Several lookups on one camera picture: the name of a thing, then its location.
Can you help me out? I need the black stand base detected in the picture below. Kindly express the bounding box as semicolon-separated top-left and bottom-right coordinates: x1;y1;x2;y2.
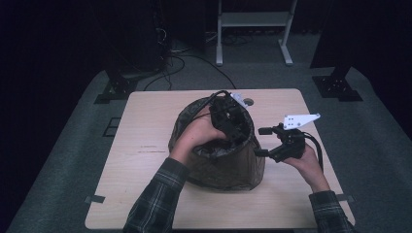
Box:
311;66;363;103
93;69;139;105

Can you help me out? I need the bundle of floor cables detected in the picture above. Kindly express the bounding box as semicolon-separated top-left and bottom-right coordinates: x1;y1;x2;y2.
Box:
207;30;256;47

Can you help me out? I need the white metal desk frame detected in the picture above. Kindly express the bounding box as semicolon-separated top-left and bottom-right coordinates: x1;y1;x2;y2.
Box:
216;0;298;67

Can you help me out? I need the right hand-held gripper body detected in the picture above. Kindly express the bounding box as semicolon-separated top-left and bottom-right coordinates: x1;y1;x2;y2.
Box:
275;113;322;164

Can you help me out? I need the dark equipment rack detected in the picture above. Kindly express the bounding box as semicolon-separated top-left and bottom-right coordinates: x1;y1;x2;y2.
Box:
106;0;168;74

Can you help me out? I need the black floor cable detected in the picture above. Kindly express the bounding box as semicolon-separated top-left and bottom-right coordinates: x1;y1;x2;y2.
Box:
176;53;237;90
143;54;187;91

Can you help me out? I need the left hand-held gripper cable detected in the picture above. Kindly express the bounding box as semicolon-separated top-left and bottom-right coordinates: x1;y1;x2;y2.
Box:
186;89;231;130

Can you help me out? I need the person's right hand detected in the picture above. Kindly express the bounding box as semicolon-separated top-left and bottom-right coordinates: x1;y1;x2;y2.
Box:
281;144;326;183

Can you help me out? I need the hand-held gripper cable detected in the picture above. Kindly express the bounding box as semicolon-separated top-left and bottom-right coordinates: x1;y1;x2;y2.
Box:
186;89;231;130
302;131;325;173

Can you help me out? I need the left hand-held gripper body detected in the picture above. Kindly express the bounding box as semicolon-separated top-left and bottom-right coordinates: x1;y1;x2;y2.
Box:
209;93;252;144

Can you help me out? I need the right hand-held gripper cable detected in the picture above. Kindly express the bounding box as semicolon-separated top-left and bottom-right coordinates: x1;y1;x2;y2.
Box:
302;131;325;173

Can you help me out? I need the black plastic garbage bag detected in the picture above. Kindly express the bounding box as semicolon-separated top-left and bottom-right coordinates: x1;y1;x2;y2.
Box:
167;95;266;192

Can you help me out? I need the grey tape strip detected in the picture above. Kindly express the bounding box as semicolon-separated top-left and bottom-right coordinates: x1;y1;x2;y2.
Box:
85;194;106;205
335;193;355;203

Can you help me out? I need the person's left hand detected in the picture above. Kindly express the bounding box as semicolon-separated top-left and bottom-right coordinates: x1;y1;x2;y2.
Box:
168;116;227;164

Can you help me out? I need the green ribbed plastic bin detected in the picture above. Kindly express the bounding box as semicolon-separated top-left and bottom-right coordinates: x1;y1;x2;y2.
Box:
176;96;265;191

